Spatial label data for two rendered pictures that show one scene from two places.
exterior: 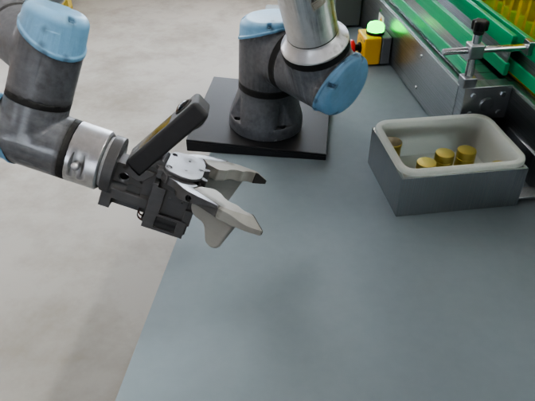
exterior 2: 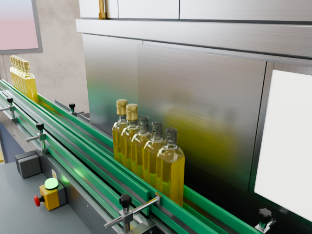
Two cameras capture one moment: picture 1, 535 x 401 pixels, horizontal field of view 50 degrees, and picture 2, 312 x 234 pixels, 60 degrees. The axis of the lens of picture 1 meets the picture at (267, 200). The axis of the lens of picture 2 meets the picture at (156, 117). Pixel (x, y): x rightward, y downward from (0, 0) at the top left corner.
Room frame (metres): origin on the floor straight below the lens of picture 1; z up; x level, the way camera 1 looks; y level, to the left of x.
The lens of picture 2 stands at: (0.50, -0.16, 1.41)
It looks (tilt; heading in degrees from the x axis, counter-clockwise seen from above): 21 degrees down; 328
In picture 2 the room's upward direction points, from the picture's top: straight up
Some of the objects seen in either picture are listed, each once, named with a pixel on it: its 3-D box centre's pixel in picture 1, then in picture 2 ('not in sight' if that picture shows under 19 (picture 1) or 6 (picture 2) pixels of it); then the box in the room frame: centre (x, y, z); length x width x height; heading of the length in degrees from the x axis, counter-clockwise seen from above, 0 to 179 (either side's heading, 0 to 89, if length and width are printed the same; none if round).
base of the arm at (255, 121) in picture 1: (267, 100); not in sight; (1.05, 0.00, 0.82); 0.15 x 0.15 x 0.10
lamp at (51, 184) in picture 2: (376, 27); (51, 183); (1.41, -0.27, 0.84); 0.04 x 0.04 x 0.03
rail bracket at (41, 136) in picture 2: not in sight; (36, 140); (1.58, -0.26, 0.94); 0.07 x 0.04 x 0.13; 98
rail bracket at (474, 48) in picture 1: (486, 52); (134, 213); (0.99, -0.40, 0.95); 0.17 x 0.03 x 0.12; 98
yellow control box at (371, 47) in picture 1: (372, 47); (52, 195); (1.41, -0.27, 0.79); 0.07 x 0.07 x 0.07; 8
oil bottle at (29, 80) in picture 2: not in sight; (29, 85); (2.22, -0.34, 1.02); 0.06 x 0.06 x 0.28; 8
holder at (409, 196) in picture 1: (456, 163); not in sight; (0.87, -0.34, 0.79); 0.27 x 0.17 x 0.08; 98
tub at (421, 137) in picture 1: (443, 161); not in sight; (0.87, -0.32, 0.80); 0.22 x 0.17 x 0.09; 98
